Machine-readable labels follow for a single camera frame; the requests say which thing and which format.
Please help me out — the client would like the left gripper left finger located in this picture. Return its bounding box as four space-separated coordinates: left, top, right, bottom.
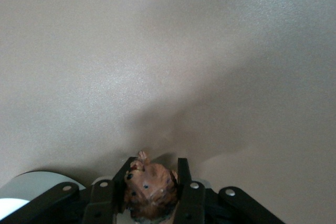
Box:
0 157 137 224

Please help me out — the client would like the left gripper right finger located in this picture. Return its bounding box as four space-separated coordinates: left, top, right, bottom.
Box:
170 157 287 224

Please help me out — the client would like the brown lion statue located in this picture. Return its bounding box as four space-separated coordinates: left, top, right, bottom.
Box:
123 150 180 224

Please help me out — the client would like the white round container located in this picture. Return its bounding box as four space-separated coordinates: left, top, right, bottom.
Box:
0 171 87 218

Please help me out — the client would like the brown table cover mat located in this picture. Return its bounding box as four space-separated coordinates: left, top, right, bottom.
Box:
0 0 336 224

